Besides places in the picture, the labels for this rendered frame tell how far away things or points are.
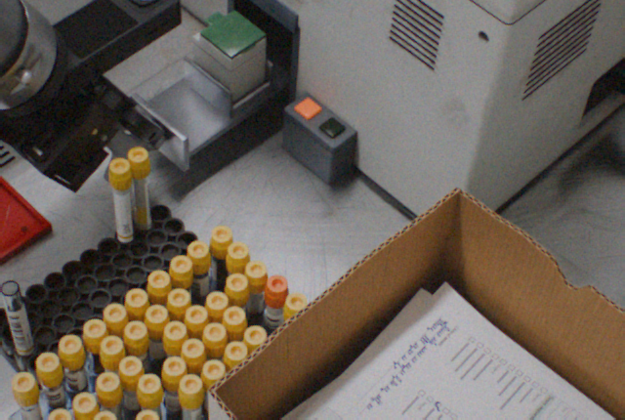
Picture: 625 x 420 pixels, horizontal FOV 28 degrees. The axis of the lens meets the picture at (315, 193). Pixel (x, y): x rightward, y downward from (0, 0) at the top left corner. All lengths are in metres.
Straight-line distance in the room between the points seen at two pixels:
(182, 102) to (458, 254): 0.28
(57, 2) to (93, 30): 1.59
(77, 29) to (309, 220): 0.26
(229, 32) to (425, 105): 0.18
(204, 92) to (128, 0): 0.17
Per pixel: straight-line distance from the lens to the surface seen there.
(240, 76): 1.05
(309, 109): 1.06
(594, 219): 1.10
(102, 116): 0.93
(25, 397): 0.85
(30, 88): 0.86
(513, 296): 0.94
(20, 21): 0.83
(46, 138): 0.93
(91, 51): 0.91
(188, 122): 1.07
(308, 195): 1.07
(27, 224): 1.06
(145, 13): 0.93
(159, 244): 1.01
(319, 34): 1.02
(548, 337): 0.94
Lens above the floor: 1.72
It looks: 52 degrees down
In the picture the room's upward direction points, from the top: 6 degrees clockwise
